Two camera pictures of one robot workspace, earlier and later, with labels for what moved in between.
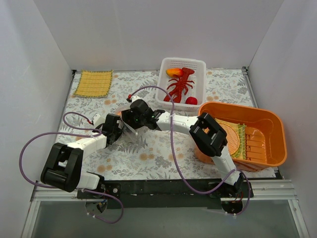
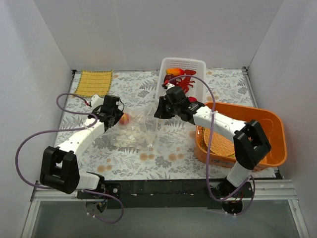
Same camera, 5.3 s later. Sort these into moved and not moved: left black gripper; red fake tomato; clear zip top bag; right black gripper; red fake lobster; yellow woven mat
Moved: right black gripper; left black gripper; clear zip top bag
Not moved: red fake lobster; red fake tomato; yellow woven mat
